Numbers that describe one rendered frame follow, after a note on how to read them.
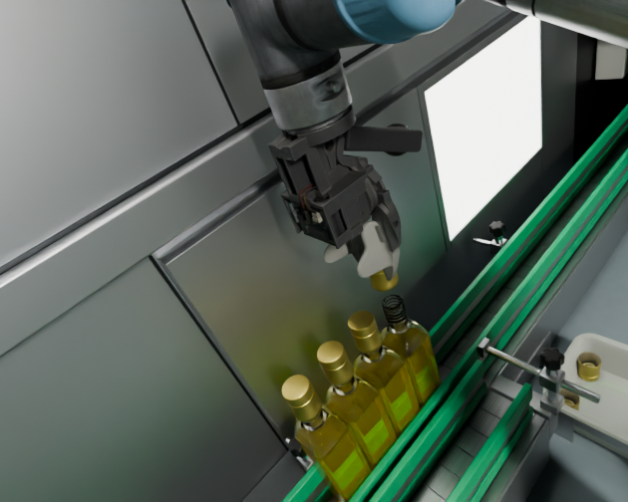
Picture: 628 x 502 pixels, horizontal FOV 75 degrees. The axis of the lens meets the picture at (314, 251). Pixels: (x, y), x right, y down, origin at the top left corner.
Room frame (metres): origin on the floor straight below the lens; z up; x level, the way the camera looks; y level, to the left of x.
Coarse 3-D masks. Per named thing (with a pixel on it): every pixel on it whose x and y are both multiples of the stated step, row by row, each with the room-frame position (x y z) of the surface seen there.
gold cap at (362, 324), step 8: (360, 312) 0.38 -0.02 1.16; (368, 312) 0.38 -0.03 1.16; (352, 320) 0.37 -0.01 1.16; (360, 320) 0.37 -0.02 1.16; (368, 320) 0.36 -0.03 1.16; (352, 328) 0.36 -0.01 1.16; (360, 328) 0.36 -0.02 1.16; (368, 328) 0.35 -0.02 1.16; (376, 328) 0.36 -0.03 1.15; (360, 336) 0.36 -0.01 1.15; (368, 336) 0.35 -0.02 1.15; (376, 336) 0.36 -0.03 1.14; (360, 344) 0.36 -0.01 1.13; (368, 344) 0.35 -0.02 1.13; (376, 344) 0.35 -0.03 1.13; (368, 352) 0.35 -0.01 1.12
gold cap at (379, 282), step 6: (372, 276) 0.39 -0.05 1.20; (378, 276) 0.39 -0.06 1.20; (384, 276) 0.38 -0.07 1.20; (396, 276) 0.39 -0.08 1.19; (372, 282) 0.40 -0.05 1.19; (378, 282) 0.39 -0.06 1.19; (384, 282) 0.38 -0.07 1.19; (390, 282) 0.38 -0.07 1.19; (396, 282) 0.39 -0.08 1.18; (378, 288) 0.39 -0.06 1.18; (384, 288) 0.38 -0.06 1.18; (390, 288) 0.38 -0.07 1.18
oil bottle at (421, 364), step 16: (384, 336) 0.40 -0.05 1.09; (400, 336) 0.38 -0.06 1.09; (416, 336) 0.38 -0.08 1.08; (400, 352) 0.37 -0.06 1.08; (416, 352) 0.37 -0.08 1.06; (432, 352) 0.39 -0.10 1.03; (416, 368) 0.37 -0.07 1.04; (432, 368) 0.38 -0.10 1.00; (416, 384) 0.36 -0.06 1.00; (432, 384) 0.38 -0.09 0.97
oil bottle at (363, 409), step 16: (368, 384) 0.33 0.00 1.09; (336, 400) 0.33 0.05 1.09; (352, 400) 0.32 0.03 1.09; (368, 400) 0.32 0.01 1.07; (352, 416) 0.31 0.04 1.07; (368, 416) 0.31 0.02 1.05; (384, 416) 0.33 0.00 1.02; (368, 432) 0.31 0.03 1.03; (384, 432) 0.32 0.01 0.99; (368, 448) 0.31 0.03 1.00; (384, 448) 0.32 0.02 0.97
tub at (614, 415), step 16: (592, 336) 0.43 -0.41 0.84; (576, 352) 0.42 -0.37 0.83; (592, 352) 0.42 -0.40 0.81; (608, 352) 0.40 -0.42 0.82; (624, 352) 0.39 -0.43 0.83; (576, 368) 0.41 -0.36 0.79; (608, 368) 0.40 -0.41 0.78; (624, 368) 0.38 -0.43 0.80; (592, 384) 0.39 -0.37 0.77; (608, 384) 0.38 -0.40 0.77; (624, 384) 0.37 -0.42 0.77; (608, 400) 0.35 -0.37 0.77; (624, 400) 0.34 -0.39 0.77; (576, 416) 0.32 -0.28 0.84; (592, 416) 0.34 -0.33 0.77; (608, 416) 0.33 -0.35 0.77; (624, 416) 0.32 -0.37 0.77; (608, 432) 0.28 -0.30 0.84; (624, 432) 0.30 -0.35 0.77
